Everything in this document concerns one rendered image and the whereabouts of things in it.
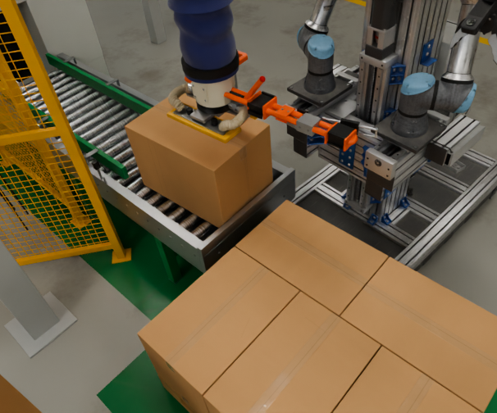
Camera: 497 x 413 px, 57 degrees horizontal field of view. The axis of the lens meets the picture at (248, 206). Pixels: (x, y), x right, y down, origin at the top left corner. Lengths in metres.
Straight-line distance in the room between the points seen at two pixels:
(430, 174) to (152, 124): 1.75
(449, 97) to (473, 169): 1.37
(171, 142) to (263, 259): 0.69
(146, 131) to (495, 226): 2.17
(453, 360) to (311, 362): 0.53
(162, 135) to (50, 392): 1.42
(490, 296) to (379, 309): 0.99
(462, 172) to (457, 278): 0.71
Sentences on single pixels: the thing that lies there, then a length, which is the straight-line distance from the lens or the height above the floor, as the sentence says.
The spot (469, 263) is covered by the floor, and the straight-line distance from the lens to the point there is 2.98.
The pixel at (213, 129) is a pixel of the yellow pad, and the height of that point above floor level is 1.14.
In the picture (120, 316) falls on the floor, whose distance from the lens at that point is 2.78.
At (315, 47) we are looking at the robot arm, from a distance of 2.16.
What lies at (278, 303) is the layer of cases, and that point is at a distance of 2.01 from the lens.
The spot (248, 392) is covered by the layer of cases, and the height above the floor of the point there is 0.54.
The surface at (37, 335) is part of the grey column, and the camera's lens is 2.87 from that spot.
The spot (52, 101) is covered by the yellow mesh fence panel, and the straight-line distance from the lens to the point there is 2.30.
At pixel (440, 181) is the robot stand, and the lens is 3.07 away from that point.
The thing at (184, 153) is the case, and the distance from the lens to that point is 2.11.
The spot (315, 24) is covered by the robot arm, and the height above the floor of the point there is 1.29.
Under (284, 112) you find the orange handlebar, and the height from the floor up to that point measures 1.26.
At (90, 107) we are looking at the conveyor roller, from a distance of 3.42.
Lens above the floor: 2.25
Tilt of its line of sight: 46 degrees down
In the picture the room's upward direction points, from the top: 7 degrees counter-clockwise
